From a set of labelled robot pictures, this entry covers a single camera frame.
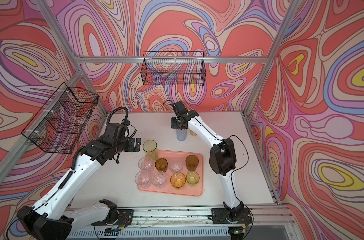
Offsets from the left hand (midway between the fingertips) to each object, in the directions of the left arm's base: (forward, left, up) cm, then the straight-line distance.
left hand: (134, 139), depth 76 cm
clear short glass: (-12, -1, -22) cm, 25 cm away
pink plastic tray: (+2, -23, -22) cm, 32 cm away
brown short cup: (-5, -12, -19) cm, 23 cm away
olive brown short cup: (-3, -31, -20) cm, 37 cm away
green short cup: (-12, -31, -21) cm, 39 cm away
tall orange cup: (+20, -32, -20) cm, 43 cm away
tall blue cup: (+17, -24, -19) cm, 35 cm away
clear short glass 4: (-13, -12, -20) cm, 26 cm away
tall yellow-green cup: (+3, -6, -11) cm, 13 cm away
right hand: (+15, -22, -9) cm, 28 cm away
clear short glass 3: (-5, -21, -21) cm, 30 cm away
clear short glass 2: (-5, -3, -17) cm, 18 cm away
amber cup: (-13, -22, -21) cm, 33 cm away
